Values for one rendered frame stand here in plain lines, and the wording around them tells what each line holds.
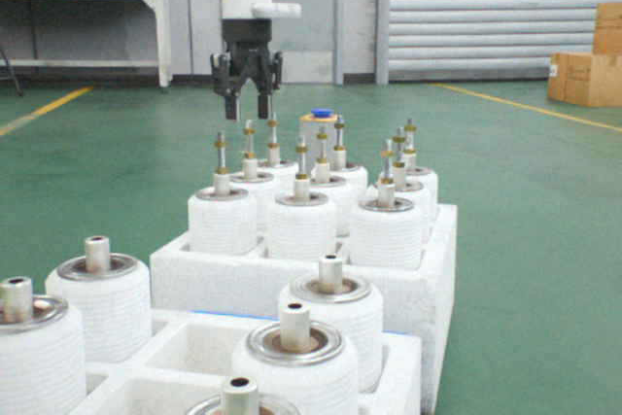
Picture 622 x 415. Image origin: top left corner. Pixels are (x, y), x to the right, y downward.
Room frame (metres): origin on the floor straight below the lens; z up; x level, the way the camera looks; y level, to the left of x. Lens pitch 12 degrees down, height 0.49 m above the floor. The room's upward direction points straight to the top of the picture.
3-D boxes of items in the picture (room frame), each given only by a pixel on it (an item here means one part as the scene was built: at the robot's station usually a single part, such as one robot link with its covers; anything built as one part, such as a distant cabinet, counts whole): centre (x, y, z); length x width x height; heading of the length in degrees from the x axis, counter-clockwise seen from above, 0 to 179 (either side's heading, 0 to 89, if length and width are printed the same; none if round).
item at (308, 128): (1.37, -0.01, 0.16); 0.07 x 0.07 x 0.31; 75
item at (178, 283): (1.07, -0.01, 0.09); 0.39 x 0.39 x 0.18; 75
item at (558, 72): (4.74, -1.73, 0.15); 0.30 x 0.24 x 0.30; 97
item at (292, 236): (0.95, 0.02, 0.16); 0.10 x 0.10 x 0.18
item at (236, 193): (0.98, 0.13, 0.25); 0.08 x 0.08 x 0.01
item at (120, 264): (0.67, 0.21, 0.25); 0.08 x 0.08 x 0.01
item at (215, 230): (0.98, 0.13, 0.16); 0.10 x 0.10 x 0.18
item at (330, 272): (0.62, -0.02, 0.26); 0.02 x 0.02 x 0.03
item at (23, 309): (0.56, 0.24, 0.26); 0.02 x 0.02 x 0.03
